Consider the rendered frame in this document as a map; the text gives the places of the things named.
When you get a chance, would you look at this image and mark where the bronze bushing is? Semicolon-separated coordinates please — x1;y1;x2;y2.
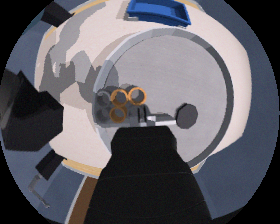
109;106;127;123
128;87;147;106
111;89;129;107

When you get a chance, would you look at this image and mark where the blue plastic crate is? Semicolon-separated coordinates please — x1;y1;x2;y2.
127;0;191;29

